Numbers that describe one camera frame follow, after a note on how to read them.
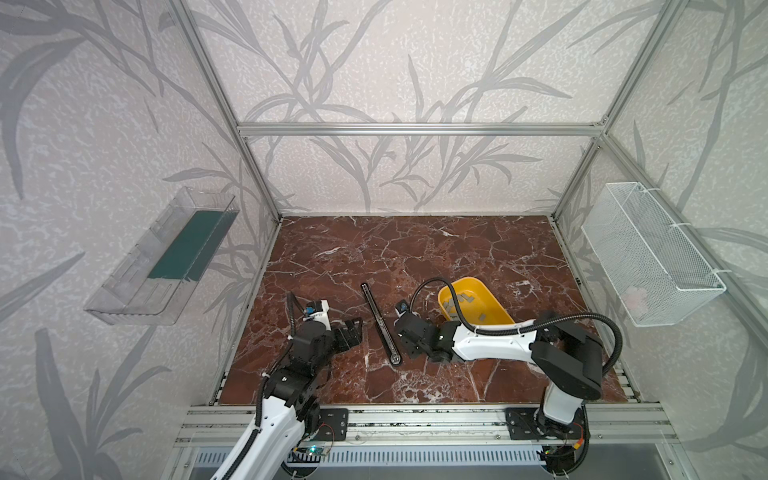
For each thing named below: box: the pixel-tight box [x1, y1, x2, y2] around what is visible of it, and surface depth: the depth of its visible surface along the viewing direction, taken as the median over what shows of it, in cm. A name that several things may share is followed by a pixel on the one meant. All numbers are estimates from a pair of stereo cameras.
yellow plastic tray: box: [438, 277, 515, 325], surface depth 96 cm
